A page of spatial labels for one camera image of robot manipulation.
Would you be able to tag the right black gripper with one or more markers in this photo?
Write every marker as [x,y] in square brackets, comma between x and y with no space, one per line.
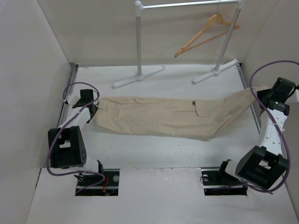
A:
[260,94]

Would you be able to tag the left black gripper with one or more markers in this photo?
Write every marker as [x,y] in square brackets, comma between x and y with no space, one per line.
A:
[96,109]

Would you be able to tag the beige trousers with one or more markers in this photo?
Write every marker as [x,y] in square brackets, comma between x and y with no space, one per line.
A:
[184,118]

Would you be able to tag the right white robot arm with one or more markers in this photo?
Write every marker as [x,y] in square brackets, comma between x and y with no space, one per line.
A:
[260,168]

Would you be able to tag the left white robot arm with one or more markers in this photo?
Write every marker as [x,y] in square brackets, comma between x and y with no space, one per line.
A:
[67,152]

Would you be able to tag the wooden clothes hanger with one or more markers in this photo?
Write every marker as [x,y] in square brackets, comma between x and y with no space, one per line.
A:
[202,37]

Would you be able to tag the white clothes rack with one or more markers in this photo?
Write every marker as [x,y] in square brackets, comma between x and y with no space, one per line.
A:
[216,71]

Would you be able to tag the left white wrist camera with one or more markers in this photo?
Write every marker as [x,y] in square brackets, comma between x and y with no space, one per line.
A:
[71,99]

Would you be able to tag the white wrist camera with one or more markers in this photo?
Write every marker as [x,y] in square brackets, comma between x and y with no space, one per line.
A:
[71,99]
[294,98]

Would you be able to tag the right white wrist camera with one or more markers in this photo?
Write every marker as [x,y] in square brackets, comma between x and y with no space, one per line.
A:
[294,98]

